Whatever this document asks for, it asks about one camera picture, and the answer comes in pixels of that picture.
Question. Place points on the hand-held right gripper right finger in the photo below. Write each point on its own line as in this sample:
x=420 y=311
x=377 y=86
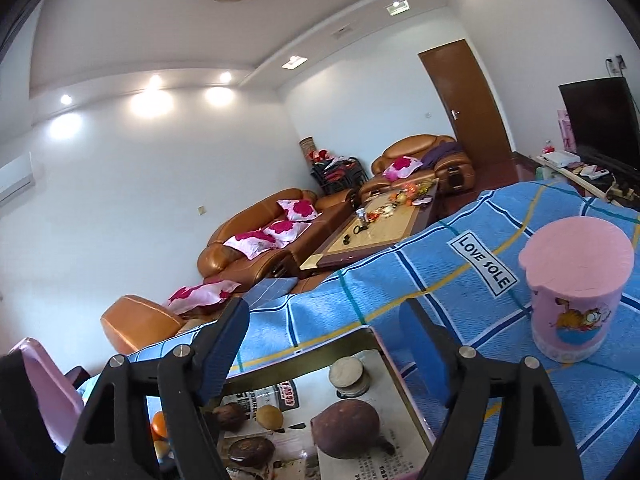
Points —
x=425 y=355

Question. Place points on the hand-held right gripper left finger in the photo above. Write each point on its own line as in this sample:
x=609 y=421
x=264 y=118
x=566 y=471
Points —
x=225 y=355

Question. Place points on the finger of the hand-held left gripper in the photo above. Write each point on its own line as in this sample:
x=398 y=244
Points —
x=20 y=410

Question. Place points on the brown pastry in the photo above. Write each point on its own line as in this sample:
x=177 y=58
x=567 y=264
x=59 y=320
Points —
x=231 y=416
x=250 y=452

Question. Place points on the pink tin box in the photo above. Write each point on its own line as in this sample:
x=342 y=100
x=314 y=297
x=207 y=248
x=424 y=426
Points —
x=300 y=355

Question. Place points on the kiwi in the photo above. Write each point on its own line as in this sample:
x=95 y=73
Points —
x=270 y=416

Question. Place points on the small round jar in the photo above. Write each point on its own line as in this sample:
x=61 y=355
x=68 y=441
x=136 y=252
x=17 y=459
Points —
x=347 y=372

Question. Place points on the orange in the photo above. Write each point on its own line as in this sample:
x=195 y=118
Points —
x=159 y=422
x=161 y=448

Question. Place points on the purple passion fruit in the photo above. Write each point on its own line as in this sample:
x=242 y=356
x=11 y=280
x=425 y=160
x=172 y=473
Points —
x=345 y=427

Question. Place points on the pink electric kettle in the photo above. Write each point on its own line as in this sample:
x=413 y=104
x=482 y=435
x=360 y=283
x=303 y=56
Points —
x=50 y=390

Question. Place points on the pink floral pillow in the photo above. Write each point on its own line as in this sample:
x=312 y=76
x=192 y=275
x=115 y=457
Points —
x=200 y=295
x=250 y=242
x=287 y=230
x=297 y=208
x=402 y=167

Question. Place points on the blue plaid tablecloth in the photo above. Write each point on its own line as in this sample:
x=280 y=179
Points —
x=450 y=285

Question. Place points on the brown leather sofa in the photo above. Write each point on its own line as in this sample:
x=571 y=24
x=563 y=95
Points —
x=220 y=255

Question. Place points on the printed paper liner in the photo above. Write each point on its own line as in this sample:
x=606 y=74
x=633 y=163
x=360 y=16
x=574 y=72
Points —
x=295 y=442

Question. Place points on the wooden coffee table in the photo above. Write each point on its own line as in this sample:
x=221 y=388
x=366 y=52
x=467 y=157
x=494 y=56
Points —
x=380 y=225

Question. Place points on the small drink can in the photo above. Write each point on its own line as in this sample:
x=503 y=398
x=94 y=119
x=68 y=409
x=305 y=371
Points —
x=361 y=215

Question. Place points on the pink cartoon cup with lid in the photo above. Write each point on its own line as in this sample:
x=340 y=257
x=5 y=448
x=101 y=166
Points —
x=575 y=310

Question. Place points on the fruit pile on plate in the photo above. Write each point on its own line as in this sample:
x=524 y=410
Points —
x=405 y=192

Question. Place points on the stacked dark chairs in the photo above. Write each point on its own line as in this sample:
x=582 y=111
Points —
x=340 y=177

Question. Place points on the purple cloth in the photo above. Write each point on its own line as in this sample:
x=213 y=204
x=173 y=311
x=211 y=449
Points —
x=445 y=151

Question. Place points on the brown leather armchair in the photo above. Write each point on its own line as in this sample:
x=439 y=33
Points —
x=410 y=145

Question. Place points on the red plush toy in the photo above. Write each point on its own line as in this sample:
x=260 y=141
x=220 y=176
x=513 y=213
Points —
x=320 y=154

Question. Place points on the tall patterned floor vase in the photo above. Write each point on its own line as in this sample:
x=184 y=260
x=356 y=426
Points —
x=306 y=147

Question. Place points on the white air conditioner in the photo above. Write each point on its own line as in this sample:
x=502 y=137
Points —
x=15 y=180

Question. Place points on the wooden television stand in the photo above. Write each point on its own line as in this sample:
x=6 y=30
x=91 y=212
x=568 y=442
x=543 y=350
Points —
x=575 y=177

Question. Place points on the white flat box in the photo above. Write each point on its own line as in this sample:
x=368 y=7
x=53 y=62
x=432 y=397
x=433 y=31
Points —
x=560 y=157

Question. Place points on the brown wooden door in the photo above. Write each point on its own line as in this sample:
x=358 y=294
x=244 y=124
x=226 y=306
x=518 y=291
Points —
x=465 y=100

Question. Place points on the pink gift bag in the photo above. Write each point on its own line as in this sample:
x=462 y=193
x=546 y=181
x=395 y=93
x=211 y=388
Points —
x=565 y=130

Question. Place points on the ceiling spotlight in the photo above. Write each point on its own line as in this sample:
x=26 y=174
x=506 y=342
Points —
x=66 y=99
x=155 y=80
x=226 y=76

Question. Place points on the black television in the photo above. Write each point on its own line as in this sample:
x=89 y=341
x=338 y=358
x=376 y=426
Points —
x=600 y=120

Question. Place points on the square ceiling light panel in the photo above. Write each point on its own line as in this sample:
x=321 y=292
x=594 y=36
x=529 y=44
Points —
x=293 y=62
x=398 y=7

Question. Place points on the ceiling air vent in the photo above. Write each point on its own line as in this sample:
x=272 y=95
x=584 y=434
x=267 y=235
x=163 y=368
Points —
x=343 y=32

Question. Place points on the wall power socket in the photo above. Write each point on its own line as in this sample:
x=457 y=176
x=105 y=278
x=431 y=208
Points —
x=615 y=62

